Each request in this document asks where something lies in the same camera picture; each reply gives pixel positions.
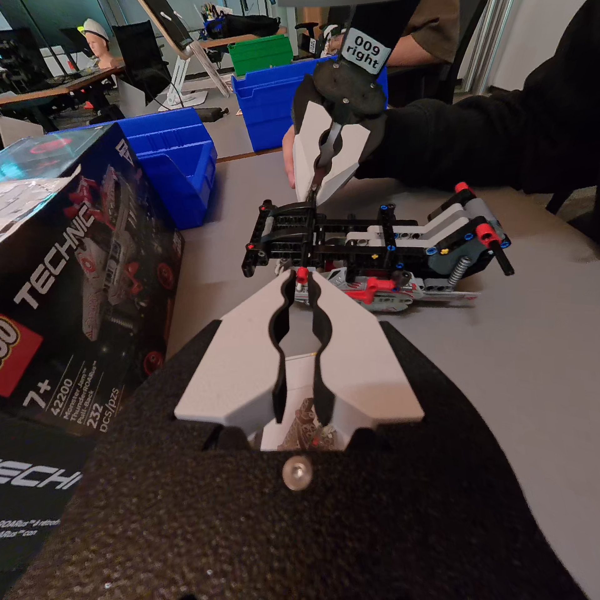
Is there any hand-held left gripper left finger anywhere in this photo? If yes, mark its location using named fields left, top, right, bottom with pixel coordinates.
left=173, top=271, right=297, bottom=452

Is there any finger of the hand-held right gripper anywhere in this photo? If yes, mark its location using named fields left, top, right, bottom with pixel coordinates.
left=312, top=123, right=374, bottom=208
left=292, top=101, right=333, bottom=208

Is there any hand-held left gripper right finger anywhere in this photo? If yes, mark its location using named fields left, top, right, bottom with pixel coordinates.
left=306, top=271, right=426, bottom=450

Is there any long black toy axle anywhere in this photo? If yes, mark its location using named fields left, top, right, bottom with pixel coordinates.
left=303, top=199, right=317, bottom=272

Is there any toy brick vehicle model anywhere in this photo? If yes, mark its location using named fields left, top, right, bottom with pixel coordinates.
left=241, top=181, right=515, bottom=314

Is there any person's right forearm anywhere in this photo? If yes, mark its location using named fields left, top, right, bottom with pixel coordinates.
left=368, top=0, right=600, bottom=228

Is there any grey desk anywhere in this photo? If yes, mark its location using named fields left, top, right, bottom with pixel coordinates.
left=162, top=89, right=600, bottom=600

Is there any person's right hand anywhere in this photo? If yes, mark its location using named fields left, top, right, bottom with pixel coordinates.
left=281, top=127, right=296, bottom=188

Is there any open building instruction booklet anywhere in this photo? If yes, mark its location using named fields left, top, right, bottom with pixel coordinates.
left=259, top=354, right=347, bottom=452

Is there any green storage bin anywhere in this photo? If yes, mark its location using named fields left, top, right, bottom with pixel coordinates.
left=227, top=34, right=294, bottom=78

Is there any black bag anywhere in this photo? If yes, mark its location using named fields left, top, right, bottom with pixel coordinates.
left=204, top=13, right=283, bottom=40

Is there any blue storage bin with tag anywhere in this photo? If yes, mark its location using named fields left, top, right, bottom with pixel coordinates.
left=49, top=107, right=218, bottom=231

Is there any white metal stand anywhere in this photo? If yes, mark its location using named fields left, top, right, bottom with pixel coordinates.
left=158, top=44, right=209, bottom=112

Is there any black toy set box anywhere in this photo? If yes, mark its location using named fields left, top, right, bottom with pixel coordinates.
left=0, top=123, right=186, bottom=582

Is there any black office chair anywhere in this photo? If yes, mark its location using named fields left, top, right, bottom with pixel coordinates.
left=111, top=20, right=173, bottom=106

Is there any mannequin head with helmet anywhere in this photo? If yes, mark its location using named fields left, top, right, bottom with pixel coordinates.
left=77, top=18, right=114, bottom=71

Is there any wooden background table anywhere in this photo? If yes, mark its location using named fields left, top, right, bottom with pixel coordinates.
left=0, top=63, right=127, bottom=111

